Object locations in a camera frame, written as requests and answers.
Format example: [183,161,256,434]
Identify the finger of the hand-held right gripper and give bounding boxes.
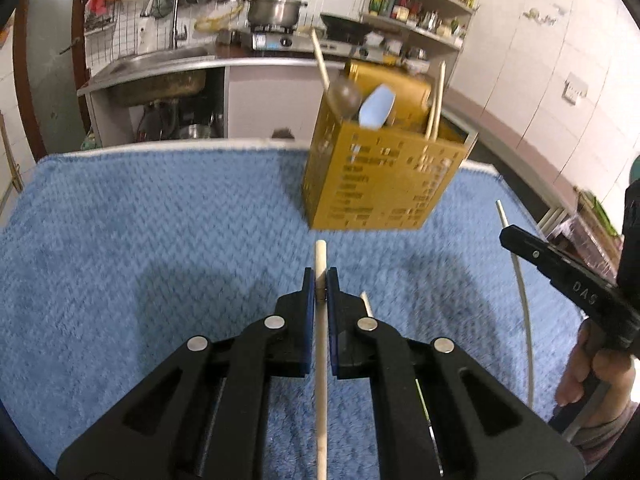
[499,224,627,347]

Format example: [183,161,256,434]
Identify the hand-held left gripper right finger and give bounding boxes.
[326,267,587,480]

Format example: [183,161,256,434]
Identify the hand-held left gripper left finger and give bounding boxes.
[56,267,317,480]

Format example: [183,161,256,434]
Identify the yellow perforated utensil holder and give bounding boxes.
[301,59,478,232]

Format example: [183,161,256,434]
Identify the person's right forearm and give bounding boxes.
[570,399,640,457]

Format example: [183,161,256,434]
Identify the person's right hand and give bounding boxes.
[555,320,640,408]

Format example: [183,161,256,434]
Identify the crate with green vegetables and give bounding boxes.
[550,187,622,282]

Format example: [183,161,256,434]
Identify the brown kitchen counter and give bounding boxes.
[77,42,591,221]

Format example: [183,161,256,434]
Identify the blue towel mat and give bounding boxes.
[0,142,588,480]

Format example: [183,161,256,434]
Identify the light blue spoon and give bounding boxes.
[358,84,396,130]

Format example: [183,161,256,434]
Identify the white cabinet door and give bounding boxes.
[225,57,351,142]

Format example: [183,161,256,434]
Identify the steel bowl with greens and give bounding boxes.
[177,122,216,141]

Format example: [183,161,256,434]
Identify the grey corner shelf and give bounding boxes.
[360,0,478,77]

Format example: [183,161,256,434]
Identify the steel gas stove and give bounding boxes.
[239,27,396,59]

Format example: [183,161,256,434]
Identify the steel sink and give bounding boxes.
[77,46,217,108]

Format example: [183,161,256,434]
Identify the black wok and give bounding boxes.
[320,11,373,43]

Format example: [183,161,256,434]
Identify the row of condiment bottles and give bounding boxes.
[369,0,468,38]

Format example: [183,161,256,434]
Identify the steel pot with lid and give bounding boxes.
[246,0,308,28]

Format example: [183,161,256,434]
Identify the steel faucet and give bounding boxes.
[141,0,190,51]

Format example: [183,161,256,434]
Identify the brown framed door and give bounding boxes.
[12,0,94,162]

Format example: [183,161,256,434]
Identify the brown ladle with wooden handle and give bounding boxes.
[310,29,363,122]

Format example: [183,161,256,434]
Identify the white wall hooks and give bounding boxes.
[522,7,558,26]

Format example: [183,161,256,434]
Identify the yellow hose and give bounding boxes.
[195,2,246,32]

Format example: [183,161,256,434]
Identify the white wire wall grid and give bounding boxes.
[82,0,251,57]

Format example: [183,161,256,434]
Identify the wooden handled broom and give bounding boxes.
[0,112,24,194]

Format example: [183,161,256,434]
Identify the wire basket with red cloth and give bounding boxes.
[84,0,119,32]

